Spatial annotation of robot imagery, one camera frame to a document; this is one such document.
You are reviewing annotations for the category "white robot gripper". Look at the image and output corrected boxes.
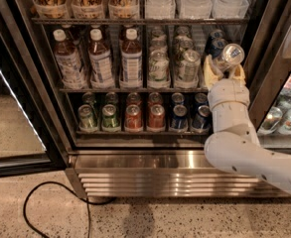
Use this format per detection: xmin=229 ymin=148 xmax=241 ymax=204
xmin=204 ymin=55 xmax=260 ymax=146

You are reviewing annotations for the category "red bull can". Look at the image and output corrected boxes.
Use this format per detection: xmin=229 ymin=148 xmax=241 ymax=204
xmin=207 ymin=29 xmax=225 ymax=44
xmin=214 ymin=44 xmax=244 ymax=71
xmin=208 ymin=38 xmax=227 ymax=59

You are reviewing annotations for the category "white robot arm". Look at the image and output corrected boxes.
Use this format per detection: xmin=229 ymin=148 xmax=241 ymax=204
xmin=204 ymin=56 xmax=291 ymax=194

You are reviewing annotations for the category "front white can right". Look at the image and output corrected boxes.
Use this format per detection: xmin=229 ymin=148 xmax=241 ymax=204
xmin=175 ymin=49 xmax=201 ymax=88

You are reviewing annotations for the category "front right blue can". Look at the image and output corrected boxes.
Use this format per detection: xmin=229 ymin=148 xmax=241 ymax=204
xmin=192 ymin=105 xmax=211 ymax=132

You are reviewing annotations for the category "blue can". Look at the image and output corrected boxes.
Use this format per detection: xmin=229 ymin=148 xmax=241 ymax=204
xmin=192 ymin=105 xmax=211 ymax=132
xmin=170 ymin=104 xmax=187 ymax=130

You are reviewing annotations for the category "front left blue can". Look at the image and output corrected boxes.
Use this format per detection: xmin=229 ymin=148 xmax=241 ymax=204
xmin=170 ymin=104 xmax=187 ymax=130

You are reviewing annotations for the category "front white green can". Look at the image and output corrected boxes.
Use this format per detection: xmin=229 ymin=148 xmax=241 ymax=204
xmin=148 ymin=50 xmax=170 ymax=88

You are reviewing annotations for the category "front right red can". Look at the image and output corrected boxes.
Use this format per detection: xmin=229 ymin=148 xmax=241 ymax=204
xmin=148 ymin=104 xmax=165 ymax=131

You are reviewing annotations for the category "front left red can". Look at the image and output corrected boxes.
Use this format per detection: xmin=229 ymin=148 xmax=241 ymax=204
xmin=124 ymin=104 xmax=143 ymax=132

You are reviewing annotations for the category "front left green can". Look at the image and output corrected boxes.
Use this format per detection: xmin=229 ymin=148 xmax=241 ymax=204
xmin=78 ymin=104 xmax=97 ymax=131

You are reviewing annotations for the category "steel fridge bottom grille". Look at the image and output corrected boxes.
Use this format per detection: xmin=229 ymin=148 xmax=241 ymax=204
xmin=66 ymin=152 xmax=287 ymax=198

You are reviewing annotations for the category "open glass fridge door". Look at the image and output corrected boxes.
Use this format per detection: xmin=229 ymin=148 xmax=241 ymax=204
xmin=0 ymin=0 xmax=67 ymax=178

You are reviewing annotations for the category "right brown tea bottle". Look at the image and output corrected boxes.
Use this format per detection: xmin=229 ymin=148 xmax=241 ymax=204
xmin=121 ymin=29 xmax=143 ymax=87

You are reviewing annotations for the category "brown tea bottle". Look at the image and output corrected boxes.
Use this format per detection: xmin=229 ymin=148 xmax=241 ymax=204
xmin=88 ymin=29 xmax=115 ymax=88
xmin=121 ymin=29 xmax=143 ymax=87
xmin=54 ymin=29 xmax=87 ymax=89

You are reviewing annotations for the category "middle brown tea bottle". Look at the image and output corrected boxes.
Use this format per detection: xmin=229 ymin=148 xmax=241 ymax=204
xmin=88 ymin=29 xmax=115 ymax=88

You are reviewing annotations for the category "left brown tea bottle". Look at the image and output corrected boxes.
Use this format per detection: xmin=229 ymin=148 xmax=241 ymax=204
xmin=54 ymin=29 xmax=87 ymax=89

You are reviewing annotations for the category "black power cable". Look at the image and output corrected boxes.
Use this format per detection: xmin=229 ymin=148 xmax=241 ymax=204
xmin=22 ymin=180 xmax=117 ymax=238

